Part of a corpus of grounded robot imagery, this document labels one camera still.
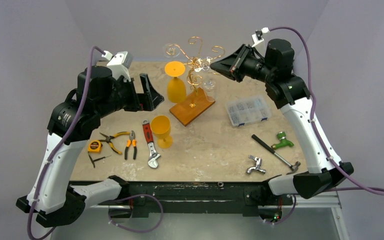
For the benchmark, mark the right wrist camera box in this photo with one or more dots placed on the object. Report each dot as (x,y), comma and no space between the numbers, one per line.
(259,43)

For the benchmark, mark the clear plastic screw box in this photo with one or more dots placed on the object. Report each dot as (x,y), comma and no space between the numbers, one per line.
(248,110)

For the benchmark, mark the wooden rack base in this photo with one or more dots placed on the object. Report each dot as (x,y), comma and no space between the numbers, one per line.
(192,107)

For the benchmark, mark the green faucet valve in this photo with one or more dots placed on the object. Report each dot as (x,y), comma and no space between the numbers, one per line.
(283,141)

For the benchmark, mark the clear wine glass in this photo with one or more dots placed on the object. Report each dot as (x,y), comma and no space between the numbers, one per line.
(171,50)
(208,83)

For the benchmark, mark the red adjustable wrench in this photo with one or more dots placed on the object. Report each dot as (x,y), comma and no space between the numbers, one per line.
(153,154)

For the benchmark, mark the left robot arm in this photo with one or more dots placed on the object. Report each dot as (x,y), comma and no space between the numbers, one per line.
(97,95)

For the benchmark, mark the gold wire wine glass rack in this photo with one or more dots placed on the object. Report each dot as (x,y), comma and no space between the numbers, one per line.
(193,79)

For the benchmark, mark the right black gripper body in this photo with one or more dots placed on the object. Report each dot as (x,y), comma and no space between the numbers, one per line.
(240,62)

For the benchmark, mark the yellow tape measure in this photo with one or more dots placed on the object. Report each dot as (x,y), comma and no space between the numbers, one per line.
(95,146)

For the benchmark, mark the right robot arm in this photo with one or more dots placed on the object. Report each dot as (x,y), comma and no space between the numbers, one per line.
(325,169)

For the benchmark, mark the chrome faucet tap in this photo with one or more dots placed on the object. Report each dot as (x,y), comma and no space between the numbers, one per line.
(257,167)

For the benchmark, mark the small black hex key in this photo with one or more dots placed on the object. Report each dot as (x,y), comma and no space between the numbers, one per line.
(93,161)

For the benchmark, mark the black handled hammer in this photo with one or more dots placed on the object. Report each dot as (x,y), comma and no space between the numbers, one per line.
(293,167)

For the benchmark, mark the yellow wine glass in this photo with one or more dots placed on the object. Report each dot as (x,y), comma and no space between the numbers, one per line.
(176,88)
(161,128)

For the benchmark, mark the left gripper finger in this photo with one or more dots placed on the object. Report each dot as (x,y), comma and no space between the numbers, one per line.
(150,101)
(148,89)

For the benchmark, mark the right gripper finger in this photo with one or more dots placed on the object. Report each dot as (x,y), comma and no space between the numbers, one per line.
(235,59)
(225,72)

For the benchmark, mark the yellow long nose pliers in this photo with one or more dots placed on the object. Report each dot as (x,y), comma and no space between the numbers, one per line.
(109,140)

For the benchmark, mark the black table front rail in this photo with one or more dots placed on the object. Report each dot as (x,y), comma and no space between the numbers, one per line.
(249,199)

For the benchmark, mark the orange black pliers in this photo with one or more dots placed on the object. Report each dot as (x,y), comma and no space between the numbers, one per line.
(131,143)

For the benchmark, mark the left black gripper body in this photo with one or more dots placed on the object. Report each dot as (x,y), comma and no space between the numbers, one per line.
(124,95)

